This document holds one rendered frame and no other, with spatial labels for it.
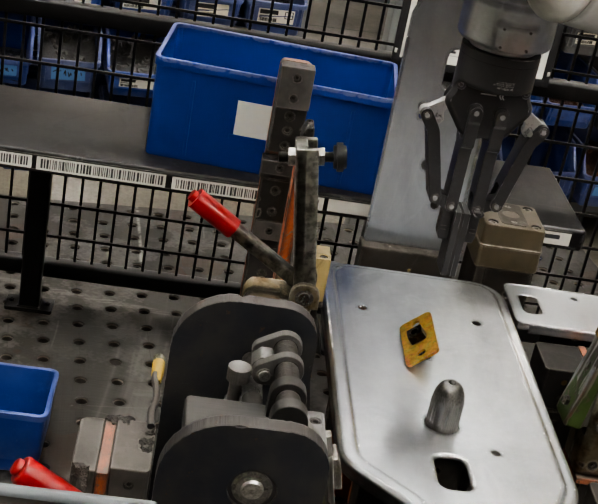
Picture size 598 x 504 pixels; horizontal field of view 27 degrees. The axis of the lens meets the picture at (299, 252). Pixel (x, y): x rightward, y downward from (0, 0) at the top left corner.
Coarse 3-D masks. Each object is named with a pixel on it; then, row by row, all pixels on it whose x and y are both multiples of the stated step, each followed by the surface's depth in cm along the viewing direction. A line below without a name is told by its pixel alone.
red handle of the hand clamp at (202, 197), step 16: (192, 192) 122; (192, 208) 122; (208, 208) 122; (224, 208) 123; (224, 224) 122; (240, 224) 124; (240, 240) 124; (256, 240) 124; (256, 256) 124; (272, 256) 125; (288, 272) 125
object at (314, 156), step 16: (304, 144) 120; (336, 144) 121; (288, 160) 120; (304, 160) 119; (320, 160) 120; (336, 160) 120; (304, 176) 120; (304, 192) 120; (304, 208) 121; (304, 224) 122; (304, 240) 123; (304, 256) 123; (304, 272) 124
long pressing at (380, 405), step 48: (336, 288) 141; (384, 288) 144; (432, 288) 146; (480, 288) 148; (336, 336) 131; (384, 336) 133; (480, 336) 137; (336, 384) 122; (384, 384) 124; (432, 384) 126; (480, 384) 128; (528, 384) 130; (336, 432) 115; (384, 432) 117; (432, 432) 118; (480, 432) 120; (528, 432) 121; (384, 480) 109; (432, 480) 111; (480, 480) 112; (528, 480) 114
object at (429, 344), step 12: (408, 324) 135; (420, 324) 131; (432, 324) 132; (408, 336) 131; (420, 336) 130; (432, 336) 130; (408, 348) 130; (420, 348) 129; (432, 348) 128; (408, 360) 129; (420, 360) 128
